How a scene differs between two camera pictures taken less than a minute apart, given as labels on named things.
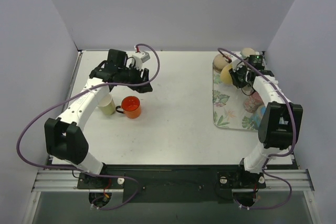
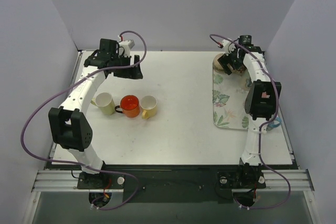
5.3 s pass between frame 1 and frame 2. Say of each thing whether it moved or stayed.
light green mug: stayed
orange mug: stayed
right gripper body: moved
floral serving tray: stayed
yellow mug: moved
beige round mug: stayed
